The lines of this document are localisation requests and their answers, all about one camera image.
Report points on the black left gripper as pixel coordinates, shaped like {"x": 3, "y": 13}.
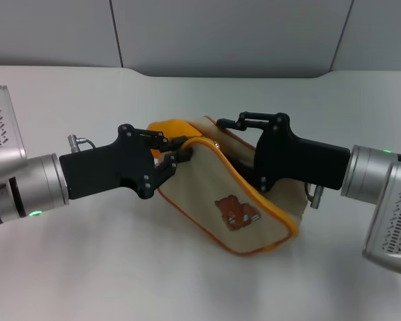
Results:
{"x": 106, "y": 170}

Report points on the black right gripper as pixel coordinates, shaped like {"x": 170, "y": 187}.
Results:
{"x": 287, "y": 160}

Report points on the beige food bag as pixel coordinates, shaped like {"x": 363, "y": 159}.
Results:
{"x": 200, "y": 187}

